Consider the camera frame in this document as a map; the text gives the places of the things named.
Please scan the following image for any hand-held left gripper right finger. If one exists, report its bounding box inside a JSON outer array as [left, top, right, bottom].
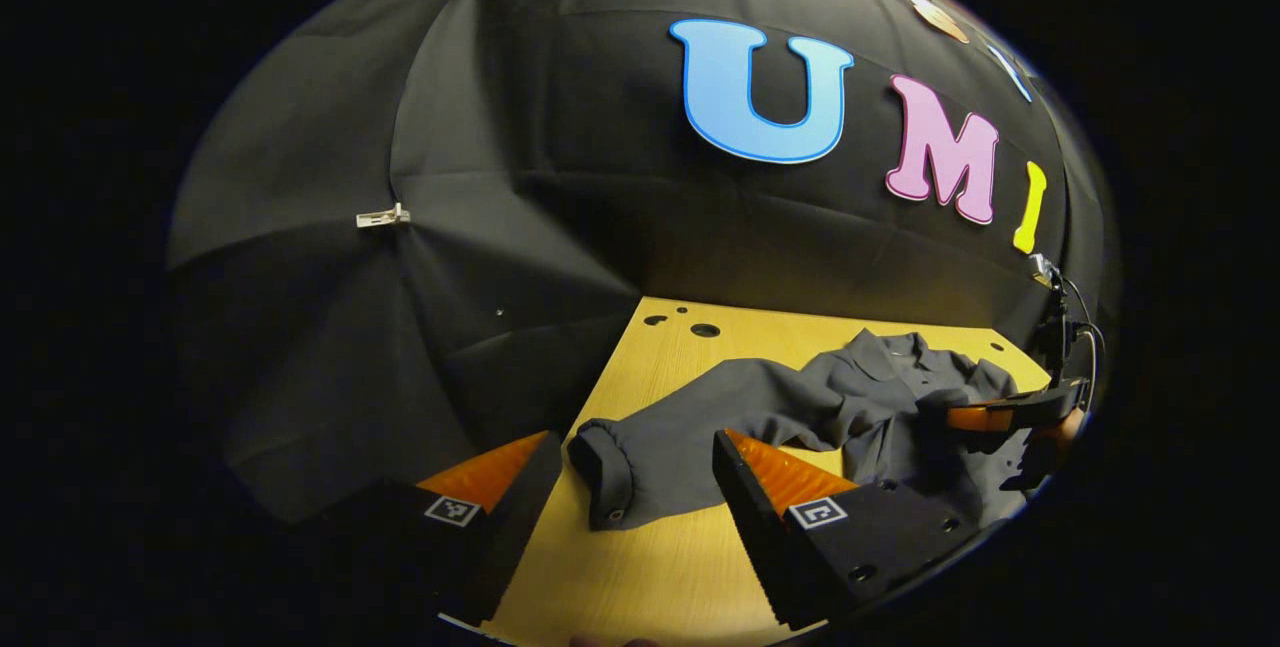
[[711, 427, 989, 632]]

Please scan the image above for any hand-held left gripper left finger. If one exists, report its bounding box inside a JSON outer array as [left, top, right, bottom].
[[330, 430, 564, 627]]

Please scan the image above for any grey long-sleeved shirt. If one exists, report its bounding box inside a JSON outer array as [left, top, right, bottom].
[[566, 329, 1046, 533]]

